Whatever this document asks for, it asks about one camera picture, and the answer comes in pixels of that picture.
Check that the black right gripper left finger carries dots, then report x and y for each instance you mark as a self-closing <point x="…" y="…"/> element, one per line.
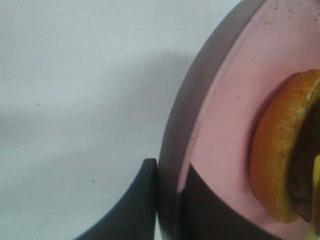
<point x="133" y="217"/>

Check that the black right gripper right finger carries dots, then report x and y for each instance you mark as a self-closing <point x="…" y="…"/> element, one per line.
<point x="202" y="215"/>

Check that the pink round plate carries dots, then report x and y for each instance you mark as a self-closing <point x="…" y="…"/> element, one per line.
<point x="251" y="54"/>

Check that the burger with lettuce and tomato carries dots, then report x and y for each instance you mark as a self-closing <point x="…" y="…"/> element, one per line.
<point x="275" y="140"/>

